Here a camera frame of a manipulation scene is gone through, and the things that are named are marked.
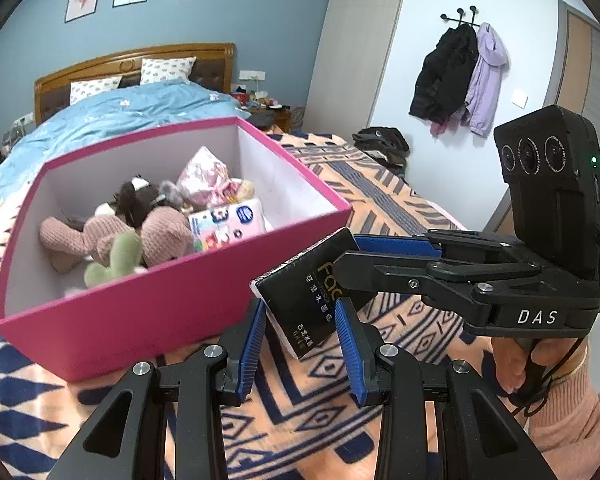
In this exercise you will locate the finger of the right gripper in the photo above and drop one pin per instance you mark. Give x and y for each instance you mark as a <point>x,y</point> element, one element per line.
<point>390,245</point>
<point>361,275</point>

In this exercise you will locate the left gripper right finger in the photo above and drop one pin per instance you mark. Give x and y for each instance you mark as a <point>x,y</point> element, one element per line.
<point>438,421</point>

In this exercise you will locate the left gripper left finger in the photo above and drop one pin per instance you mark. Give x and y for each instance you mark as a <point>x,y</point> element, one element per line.
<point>125,437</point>

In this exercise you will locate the black tissue pack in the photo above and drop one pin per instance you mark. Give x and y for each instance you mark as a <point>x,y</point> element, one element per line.
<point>301,293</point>

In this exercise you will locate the pink crochet plush toy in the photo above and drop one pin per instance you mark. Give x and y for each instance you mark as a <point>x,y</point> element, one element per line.
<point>164,236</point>

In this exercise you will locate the brown raccoon plush toy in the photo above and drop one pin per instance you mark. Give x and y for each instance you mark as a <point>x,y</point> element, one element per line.
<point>138,197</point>

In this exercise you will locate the right forearm pink sleeve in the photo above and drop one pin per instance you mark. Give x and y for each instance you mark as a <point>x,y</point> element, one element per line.
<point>567,430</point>

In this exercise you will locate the right hand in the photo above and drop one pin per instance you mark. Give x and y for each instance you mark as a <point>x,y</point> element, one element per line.
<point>511,360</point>

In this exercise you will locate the black bag on floor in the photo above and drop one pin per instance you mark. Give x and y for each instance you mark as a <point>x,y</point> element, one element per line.
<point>385,145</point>

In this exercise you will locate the pink storage box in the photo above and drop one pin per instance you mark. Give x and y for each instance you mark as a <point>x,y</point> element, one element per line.
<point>103,329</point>

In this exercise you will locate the lilac jacket on hook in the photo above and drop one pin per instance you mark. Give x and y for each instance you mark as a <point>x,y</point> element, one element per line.
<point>484,88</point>

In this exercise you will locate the black jacket on hook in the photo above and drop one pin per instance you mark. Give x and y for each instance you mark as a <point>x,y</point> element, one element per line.
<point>442,84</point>

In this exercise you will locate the green plush toy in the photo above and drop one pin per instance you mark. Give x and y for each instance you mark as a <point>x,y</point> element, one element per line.
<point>125,258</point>

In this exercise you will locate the beige teddy bear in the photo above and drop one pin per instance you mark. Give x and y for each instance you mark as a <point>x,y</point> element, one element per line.
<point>239,190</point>

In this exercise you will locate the colourful cartoon tissue pack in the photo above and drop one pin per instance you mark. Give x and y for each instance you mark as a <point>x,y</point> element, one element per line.
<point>227,224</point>

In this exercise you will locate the wooden nightstand with clutter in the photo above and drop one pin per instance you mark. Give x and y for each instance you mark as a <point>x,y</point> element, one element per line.
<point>267,114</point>

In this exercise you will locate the pink shiny gift bag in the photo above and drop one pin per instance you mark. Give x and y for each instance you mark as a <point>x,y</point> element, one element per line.
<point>205,182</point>

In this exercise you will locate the wooden bed headboard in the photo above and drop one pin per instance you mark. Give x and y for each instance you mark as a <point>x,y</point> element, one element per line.
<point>213,70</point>

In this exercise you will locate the blue floral duvet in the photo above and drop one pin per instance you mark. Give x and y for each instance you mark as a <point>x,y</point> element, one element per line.
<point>106,116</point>

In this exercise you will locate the right white patterned pillow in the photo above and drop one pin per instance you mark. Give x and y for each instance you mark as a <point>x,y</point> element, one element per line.
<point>165,69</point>

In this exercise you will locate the white patterned pillow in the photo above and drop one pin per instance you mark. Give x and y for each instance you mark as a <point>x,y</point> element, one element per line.
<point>80,90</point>
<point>165,69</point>

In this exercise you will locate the left white patterned pillow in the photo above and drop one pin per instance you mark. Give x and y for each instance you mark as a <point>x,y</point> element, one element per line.
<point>80,90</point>

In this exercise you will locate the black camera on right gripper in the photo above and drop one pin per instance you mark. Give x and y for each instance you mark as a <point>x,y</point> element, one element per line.
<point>550,160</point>

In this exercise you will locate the black wall coat hook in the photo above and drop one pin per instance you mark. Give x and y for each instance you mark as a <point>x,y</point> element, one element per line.
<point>461,17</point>

